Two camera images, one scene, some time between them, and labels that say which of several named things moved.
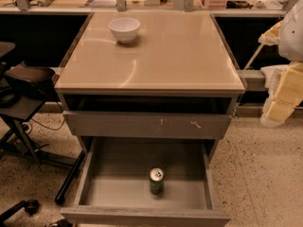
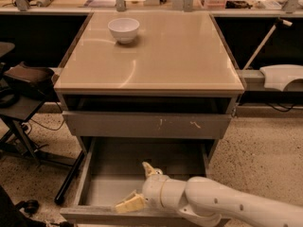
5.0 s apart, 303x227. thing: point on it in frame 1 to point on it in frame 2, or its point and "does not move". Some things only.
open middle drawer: (114, 187) does not move
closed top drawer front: (151, 125) does not move
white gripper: (292, 37) to (151, 187)
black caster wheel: (31, 206) does not move
